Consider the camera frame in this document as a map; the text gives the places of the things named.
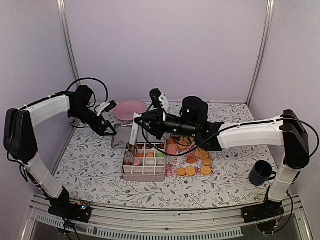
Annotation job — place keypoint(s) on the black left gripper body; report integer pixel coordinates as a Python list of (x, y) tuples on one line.
[(94, 124)]

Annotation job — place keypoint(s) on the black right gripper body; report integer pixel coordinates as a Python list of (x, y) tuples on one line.
[(156, 126)]

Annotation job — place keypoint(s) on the green sandwich cookie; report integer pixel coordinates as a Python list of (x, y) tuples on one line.
[(160, 155)]

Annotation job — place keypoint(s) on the metal tongs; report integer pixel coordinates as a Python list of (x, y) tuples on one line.
[(129, 156)]

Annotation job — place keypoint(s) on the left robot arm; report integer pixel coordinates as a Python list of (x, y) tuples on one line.
[(20, 141)]

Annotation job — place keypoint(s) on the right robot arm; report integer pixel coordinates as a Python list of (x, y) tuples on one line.
[(285, 130)]

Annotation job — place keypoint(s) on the silver tin lid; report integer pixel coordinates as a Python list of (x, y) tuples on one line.
[(122, 138)]

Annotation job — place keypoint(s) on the pink plate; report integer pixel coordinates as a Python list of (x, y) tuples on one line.
[(125, 111)]

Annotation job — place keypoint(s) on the pink divided cookie tin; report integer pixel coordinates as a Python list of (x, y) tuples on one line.
[(151, 168)]

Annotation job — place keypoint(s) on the floral cookie tray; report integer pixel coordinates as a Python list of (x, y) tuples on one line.
[(186, 163)]

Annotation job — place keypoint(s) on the dark blue mug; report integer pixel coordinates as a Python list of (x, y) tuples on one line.
[(261, 172)]

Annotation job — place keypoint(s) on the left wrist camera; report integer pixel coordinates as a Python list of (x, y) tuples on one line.
[(105, 107)]

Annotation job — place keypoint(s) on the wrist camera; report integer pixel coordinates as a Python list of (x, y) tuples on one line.
[(105, 107), (160, 101)]

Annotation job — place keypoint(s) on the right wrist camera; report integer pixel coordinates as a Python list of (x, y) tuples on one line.
[(160, 101)]

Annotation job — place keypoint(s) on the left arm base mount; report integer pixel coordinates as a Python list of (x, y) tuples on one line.
[(71, 211)]

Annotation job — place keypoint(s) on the front aluminium rail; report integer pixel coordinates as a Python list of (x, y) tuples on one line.
[(111, 222)]

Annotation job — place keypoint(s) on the left aluminium frame post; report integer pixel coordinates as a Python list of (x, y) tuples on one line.
[(63, 19)]

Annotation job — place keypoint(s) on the aluminium frame post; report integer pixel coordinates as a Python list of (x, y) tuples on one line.
[(270, 4), (63, 19)]

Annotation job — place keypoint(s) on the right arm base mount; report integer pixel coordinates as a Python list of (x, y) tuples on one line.
[(262, 215)]

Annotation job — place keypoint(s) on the right aluminium frame post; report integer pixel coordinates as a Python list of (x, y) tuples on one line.
[(270, 4)]

